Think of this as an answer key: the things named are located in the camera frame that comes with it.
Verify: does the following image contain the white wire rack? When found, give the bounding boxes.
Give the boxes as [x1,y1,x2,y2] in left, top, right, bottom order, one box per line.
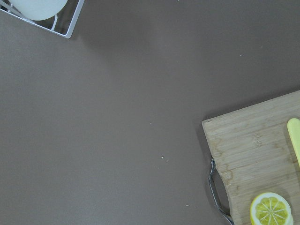
[0,0,84,38]

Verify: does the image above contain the lemon half slice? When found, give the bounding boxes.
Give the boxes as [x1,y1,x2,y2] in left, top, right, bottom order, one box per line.
[250,192,294,225]

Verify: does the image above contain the yellow plastic knife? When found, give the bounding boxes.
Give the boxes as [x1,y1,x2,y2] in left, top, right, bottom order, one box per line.
[287,118,300,164]

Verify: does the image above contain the white cup in rack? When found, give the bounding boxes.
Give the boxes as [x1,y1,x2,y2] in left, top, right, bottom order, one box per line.
[9,0,67,21]

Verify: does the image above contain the wooden cutting board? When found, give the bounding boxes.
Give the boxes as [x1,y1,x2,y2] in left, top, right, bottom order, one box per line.
[202,91,300,225]

